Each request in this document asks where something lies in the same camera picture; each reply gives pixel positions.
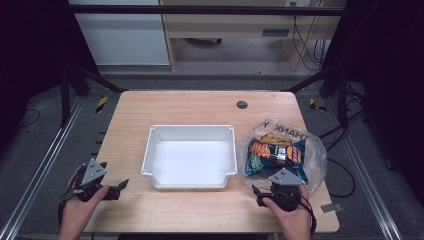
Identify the aluminium floor rail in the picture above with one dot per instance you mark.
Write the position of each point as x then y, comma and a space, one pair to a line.
365, 166
40, 166

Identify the white cabinet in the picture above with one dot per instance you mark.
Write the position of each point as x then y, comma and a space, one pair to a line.
123, 36

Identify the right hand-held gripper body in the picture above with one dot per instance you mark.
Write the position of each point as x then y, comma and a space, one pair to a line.
286, 186

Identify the person's right hand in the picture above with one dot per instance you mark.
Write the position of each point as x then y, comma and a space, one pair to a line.
293, 218

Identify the dark blue snack packet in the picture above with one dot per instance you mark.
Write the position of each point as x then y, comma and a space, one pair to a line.
263, 158

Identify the dark curtain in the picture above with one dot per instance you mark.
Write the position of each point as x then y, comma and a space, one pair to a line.
390, 73
30, 53

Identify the person's left hand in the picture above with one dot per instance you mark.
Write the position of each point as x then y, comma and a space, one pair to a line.
78, 213

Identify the grey tape piece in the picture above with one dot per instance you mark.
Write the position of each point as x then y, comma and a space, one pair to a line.
331, 207

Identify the white plastic bin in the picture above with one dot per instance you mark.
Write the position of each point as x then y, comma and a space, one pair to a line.
190, 156

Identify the yellow black tape strip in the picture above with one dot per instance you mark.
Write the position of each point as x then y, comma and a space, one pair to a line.
101, 104
315, 105

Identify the black metal stand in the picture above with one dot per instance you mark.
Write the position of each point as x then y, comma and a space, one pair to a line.
78, 81
335, 83

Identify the light wooden desk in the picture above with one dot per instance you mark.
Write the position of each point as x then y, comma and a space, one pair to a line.
233, 28

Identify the clear plastic bag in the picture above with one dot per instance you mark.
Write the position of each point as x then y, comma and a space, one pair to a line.
316, 156

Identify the grey table grommet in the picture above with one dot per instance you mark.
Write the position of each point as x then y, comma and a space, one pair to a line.
242, 104

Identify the black horizontal bar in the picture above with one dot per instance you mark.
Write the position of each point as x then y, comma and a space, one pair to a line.
200, 10

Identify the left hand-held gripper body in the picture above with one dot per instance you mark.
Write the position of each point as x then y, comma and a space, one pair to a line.
93, 172

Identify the blue chips packet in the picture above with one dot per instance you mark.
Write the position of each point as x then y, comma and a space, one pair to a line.
297, 154

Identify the yellow snack packet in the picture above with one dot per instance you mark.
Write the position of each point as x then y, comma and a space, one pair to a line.
276, 138

